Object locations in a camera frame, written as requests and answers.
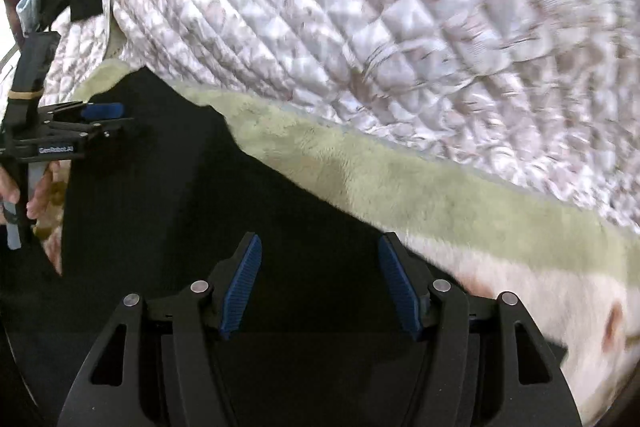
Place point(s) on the floral fleece blanket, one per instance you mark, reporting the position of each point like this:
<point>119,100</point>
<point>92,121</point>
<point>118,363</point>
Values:
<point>450,217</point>

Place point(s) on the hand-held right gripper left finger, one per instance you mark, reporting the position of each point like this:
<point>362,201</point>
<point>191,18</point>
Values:
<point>242,287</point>

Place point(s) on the person's left hand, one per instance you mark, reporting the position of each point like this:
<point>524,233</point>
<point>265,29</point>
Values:
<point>36,207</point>

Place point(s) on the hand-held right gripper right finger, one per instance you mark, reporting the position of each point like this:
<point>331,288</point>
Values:
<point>397,287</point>

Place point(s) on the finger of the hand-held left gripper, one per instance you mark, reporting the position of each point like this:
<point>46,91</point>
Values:
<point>95,129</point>
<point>105,111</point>

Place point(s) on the floral quilted bedspread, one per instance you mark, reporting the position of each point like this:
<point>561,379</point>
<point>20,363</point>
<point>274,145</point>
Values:
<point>350,7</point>

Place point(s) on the black pants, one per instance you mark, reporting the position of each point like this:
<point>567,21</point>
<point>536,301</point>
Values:
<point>200,207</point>

